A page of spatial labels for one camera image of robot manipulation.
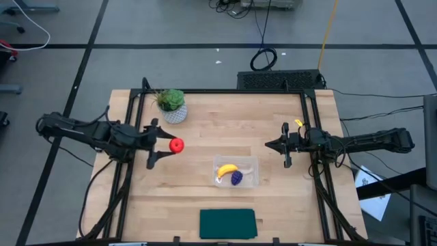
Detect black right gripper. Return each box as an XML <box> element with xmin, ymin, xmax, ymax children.
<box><xmin>265</xmin><ymin>122</ymin><xmax>308</xmax><ymax>168</ymax></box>

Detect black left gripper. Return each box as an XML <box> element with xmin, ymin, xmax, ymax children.
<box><xmin>136</xmin><ymin>118</ymin><xmax>179</xmax><ymax>170</ymax></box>

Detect red toy apple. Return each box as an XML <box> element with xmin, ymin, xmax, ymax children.
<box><xmin>169</xmin><ymin>137</ymin><xmax>185</xmax><ymax>154</ymax></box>

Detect clear plastic tupperware container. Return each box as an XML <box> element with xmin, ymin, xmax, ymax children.
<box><xmin>213</xmin><ymin>154</ymin><xmax>259</xmax><ymax>189</ymax></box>

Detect purple toy grapes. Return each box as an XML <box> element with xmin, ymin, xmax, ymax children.
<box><xmin>230</xmin><ymin>170</ymin><xmax>244</xmax><ymax>187</ymax></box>

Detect yellow toy banana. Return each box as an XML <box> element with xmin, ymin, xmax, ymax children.
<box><xmin>216</xmin><ymin>163</ymin><xmax>239</xmax><ymax>178</ymax></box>

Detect succulent in white patterned pot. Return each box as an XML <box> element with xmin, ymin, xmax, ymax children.
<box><xmin>152</xmin><ymin>87</ymin><xmax>188</xmax><ymax>124</ymax></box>

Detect black vented computer case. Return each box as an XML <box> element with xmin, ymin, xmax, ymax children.
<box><xmin>236</xmin><ymin>69</ymin><xmax>325</xmax><ymax>92</ymax></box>

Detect dark green cloth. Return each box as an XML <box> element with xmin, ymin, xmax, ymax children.
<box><xmin>199</xmin><ymin>208</ymin><xmax>258</xmax><ymax>240</ymax></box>

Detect black bar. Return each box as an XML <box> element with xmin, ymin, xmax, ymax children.
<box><xmin>356</xmin><ymin>167</ymin><xmax>427</xmax><ymax>202</ymax></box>

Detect white paper sheet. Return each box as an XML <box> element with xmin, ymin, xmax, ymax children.
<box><xmin>354</xmin><ymin>165</ymin><xmax>393</xmax><ymax>222</ymax></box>

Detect grey equipment box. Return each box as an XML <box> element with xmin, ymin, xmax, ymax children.
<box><xmin>240</xmin><ymin>0</ymin><xmax>303</xmax><ymax>10</ymax></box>

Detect grey cabinet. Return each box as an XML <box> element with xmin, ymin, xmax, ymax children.
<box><xmin>423</xmin><ymin>94</ymin><xmax>437</xmax><ymax>191</ymax></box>

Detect grey furniture leg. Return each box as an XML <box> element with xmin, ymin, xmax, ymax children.
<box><xmin>0</xmin><ymin>2</ymin><xmax>60</xmax><ymax>15</ymax></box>
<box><xmin>0</xmin><ymin>84</ymin><xmax>23</xmax><ymax>96</ymax></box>

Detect red plastic part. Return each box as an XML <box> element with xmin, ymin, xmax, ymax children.
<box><xmin>0</xmin><ymin>39</ymin><xmax>18</xmax><ymax>57</ymax></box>

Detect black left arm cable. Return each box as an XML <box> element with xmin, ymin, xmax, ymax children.
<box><xmin>73</xmin><ymin>105</ymin><xmax>111</xmax><ymax>128</ymax></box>

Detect black aluminium table frame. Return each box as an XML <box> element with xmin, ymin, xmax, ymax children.
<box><xmin>76</xmin><ymin>77</ymin><xmax>368</xmax><ymax>246</ymax></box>

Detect black hanging cable with coil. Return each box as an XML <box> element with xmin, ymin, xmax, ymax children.
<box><xmin>249</xmin><ymin>0</ymin><xmax>278</xmax><ymax>72</ymax></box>

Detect thin black cable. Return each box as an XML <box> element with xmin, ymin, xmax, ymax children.
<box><xmin>327</xmin><ymin>87</ymin><xmax>437</xmax><ymax>100</ymax></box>
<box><xmin>339</xmin><ymin>105</ymin><xmax>425</xmax><ymax>122</ymax></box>

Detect yellow hanging cable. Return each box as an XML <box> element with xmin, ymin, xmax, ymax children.
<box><xmin>317</xmin><ymin>0</ymin><xmax>339</xmax><ymax>71</ymax></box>

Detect black cable tangle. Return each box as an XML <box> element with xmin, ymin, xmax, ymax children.
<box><xmin>208</xmin><ymin>0</ymin><xmax>255</xmax><ymax>20</ymax></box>

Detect white cable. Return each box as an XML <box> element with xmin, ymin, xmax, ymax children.
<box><xmin>0</xmin><ymin>0</ymin><xmax>51</xmax><ymax>52</ymax></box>

